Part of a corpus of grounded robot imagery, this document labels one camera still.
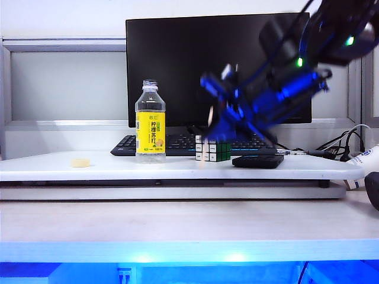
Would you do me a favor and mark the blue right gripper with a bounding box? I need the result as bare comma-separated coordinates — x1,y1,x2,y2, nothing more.
200,63,332,149

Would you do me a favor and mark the clear bottle yellow label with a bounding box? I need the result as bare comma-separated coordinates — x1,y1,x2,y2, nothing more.
134,79,167,164

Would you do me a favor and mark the rubik's cube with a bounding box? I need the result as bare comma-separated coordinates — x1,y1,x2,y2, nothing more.
194,134,232,163

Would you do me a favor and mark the black smartphone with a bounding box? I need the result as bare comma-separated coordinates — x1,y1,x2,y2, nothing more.
231,155,284,169

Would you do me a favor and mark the black computer keyboard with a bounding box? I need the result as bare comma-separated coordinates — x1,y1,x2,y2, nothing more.
110,133,278,157

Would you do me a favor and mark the black computer monitor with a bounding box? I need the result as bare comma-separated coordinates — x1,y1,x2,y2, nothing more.
125,12,312,137

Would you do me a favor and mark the white desk riser platform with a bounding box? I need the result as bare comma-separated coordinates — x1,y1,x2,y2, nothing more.
0,150,364,201

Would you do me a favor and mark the white black device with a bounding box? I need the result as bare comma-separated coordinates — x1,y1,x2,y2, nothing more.
345,144,379,190

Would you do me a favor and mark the narrow grey cubicle partition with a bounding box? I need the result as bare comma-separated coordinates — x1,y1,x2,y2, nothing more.
361,50,379,149

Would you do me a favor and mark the wide grey cubicle partition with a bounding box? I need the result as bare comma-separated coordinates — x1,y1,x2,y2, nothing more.
0,35,362,160

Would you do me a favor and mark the silver cable connector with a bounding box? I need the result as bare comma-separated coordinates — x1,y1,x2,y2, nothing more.
277,149,326,157

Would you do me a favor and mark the black cable bundle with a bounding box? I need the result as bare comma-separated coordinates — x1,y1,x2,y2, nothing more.
313,130,365,162

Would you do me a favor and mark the white cable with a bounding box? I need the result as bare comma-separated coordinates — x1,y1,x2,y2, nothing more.
349,124,372,137

